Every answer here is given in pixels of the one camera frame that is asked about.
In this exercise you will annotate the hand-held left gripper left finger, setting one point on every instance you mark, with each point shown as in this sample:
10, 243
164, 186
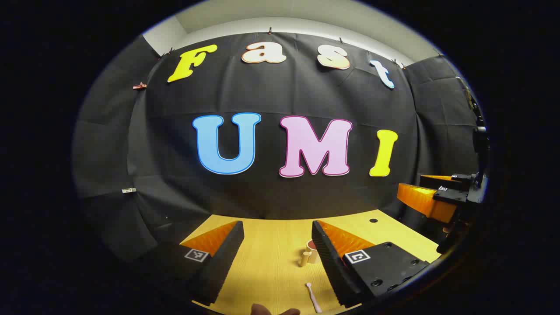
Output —
227, 262

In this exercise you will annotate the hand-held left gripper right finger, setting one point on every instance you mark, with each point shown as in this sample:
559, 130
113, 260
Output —
328, 262

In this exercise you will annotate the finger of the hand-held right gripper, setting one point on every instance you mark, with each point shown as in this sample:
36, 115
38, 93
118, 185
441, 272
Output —
424, 202
459, 181

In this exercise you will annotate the beige cup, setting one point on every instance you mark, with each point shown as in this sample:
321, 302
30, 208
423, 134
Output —
313, 254

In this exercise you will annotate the white toothbrush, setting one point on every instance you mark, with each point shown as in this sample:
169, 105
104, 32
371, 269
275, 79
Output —
313, 299

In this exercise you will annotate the wooden desktop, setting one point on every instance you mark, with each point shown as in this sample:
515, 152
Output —
271, 245

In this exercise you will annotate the black backdrop cloth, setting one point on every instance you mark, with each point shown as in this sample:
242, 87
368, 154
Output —
262, 197

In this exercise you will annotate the white clip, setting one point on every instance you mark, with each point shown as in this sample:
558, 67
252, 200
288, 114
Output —
128, 190

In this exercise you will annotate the brown clip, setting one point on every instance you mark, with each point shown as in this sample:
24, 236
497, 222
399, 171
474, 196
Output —
140, 86

